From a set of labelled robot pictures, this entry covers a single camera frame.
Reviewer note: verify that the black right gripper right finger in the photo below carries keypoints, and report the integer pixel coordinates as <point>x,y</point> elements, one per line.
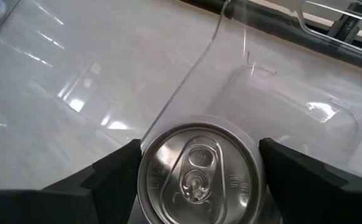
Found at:
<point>324,205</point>

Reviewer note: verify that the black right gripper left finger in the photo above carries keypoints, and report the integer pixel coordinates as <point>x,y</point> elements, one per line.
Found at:
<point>74,205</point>

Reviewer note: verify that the white Spindrift can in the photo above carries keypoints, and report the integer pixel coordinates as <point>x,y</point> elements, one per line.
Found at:
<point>199,174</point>

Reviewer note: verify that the clear plastic bin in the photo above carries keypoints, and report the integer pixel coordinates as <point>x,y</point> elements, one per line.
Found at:
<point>12,12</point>
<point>293,109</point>

